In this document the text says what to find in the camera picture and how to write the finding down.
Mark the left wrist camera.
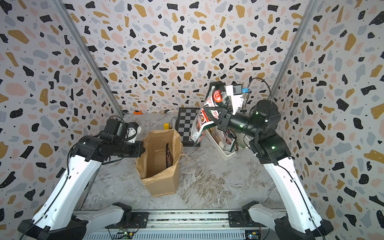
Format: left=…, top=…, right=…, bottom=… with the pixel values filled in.
left=126, top=122, right=142, bottom=143

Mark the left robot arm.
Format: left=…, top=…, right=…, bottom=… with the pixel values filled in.
left=18, top=119, right=145, bottom=240

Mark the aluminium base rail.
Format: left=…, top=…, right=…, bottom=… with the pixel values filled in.
left=84, top=210, right=279, bottom=240

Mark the red black white sauce packet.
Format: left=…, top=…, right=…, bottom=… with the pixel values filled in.
left=190, top=81, right=230, bottom=146

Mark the dark packet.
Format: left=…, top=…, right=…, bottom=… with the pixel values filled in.
left=166, top=143, right=174, bottom=168

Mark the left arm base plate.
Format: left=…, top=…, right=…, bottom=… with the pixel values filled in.
left=108, top=212, right=150, bottom=229

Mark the brown paper bag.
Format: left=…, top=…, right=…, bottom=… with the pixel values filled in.
left=136, top=130, right=183, bottom=197

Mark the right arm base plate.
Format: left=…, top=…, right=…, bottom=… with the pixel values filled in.
left=228, top=211, right=248, bottom=228

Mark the grey metal tube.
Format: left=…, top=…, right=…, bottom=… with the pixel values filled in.
left=171, top=118, right=177, bottom=129

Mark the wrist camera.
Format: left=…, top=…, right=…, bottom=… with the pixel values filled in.
left=126, top=122, right=142, bottom=143
left=226, top=84, right=249, bottom=115

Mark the black white chessboard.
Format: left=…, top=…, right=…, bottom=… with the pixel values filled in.
left=175, top=108, right=199, bottom=147

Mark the white perforated plastic basket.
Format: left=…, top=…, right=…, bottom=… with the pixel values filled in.
left=205, top=127, right=250, bottom=161

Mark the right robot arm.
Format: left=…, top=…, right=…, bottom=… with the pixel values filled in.
left=204, top=100, right=334, bottom=240

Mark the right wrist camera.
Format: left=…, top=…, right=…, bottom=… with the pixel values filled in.
left=226, top=84, right=249, bottom=115

